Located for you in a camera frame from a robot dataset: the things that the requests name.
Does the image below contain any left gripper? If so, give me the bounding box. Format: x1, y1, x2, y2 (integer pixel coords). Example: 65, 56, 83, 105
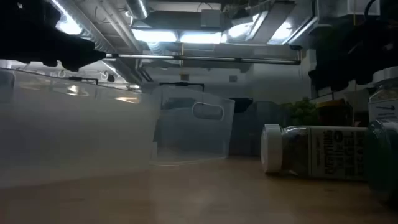
0, 29, 107, 72

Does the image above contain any smoky transparent plastic bin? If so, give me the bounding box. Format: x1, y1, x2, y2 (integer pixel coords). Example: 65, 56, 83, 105
229, 99, 290, 157

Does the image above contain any everything bagel seasoning jar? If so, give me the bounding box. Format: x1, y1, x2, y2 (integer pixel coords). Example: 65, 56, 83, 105
261, 123, 369, 182

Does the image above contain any green artificial succulent plant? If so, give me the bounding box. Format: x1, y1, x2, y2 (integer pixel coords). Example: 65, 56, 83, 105
282, 98, 322, 128

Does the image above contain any clear plastic bin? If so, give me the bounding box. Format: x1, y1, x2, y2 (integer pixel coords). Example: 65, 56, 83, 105
150, 85, 236, 166
0, 67, 160, 188

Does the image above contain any white lid spice jar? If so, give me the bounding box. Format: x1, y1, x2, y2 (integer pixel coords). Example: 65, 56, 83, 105
368, 66, 398, 123

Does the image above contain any green lid herb jar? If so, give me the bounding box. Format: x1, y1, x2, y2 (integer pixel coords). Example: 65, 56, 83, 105
366, 119, 398, 205

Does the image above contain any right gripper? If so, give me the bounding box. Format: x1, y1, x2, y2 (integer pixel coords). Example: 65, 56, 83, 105
308, 27, 398, 93

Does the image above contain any grey metal overhead rail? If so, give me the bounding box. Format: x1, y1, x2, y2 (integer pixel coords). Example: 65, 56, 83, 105
105, 53, 302, 65

